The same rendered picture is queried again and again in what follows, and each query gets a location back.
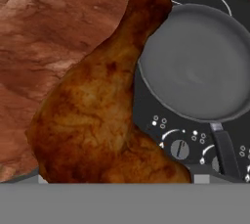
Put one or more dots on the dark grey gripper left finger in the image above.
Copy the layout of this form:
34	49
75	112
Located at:
32	177

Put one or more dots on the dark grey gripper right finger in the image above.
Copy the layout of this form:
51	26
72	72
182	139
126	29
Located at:
201	178

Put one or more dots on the brown roasted chicken drumstick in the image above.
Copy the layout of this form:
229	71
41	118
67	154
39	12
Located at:
94	110

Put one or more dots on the grey frying pan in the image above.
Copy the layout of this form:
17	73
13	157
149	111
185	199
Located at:
195	61

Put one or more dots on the grey round hob knob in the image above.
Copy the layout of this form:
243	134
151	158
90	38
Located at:
180	149
215	164

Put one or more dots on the black hob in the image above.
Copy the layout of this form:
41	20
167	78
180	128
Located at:
146	110

